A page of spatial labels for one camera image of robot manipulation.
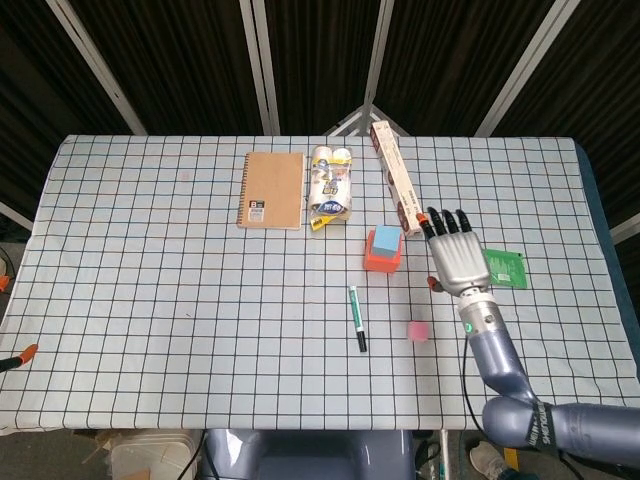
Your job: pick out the green sachet packet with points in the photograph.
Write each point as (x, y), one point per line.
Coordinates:
(510, 267)

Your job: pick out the white sneaker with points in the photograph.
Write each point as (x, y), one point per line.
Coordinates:
(487, 457)

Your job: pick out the green marker pen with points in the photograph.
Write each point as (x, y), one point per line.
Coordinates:
(357, 317)

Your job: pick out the large orange foam block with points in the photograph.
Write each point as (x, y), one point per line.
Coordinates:
(377, 262)

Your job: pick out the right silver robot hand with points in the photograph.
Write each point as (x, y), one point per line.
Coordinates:
(457, 260)

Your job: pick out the pack of paper cups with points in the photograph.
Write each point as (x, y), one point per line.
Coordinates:
(330, 187)

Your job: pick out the medium blue foam block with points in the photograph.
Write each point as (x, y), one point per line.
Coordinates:
(387, 242)

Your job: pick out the blue checkered tablecloth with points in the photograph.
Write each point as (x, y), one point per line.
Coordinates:
(200, 300)

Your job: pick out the long white cardboard box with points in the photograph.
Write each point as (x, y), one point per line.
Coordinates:
(397, 177)

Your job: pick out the white plastic bin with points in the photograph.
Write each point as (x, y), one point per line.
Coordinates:
(150, 452)

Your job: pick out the white metal table leg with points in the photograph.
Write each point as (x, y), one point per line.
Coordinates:
(444, 455)

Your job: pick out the small pink foam block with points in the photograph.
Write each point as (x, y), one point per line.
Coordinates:
(418, 331)

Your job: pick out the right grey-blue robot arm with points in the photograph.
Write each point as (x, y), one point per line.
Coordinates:
(505, 370)

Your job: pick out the brown spiral notebook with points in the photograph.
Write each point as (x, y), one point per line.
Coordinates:
(272, 190)

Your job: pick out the black folding screen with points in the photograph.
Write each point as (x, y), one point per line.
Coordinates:
(190, 65)

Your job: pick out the grey-blue robot torso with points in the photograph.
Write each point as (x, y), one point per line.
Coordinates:
(310, 452)

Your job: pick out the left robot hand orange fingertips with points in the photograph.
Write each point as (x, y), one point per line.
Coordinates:
(22, 356)

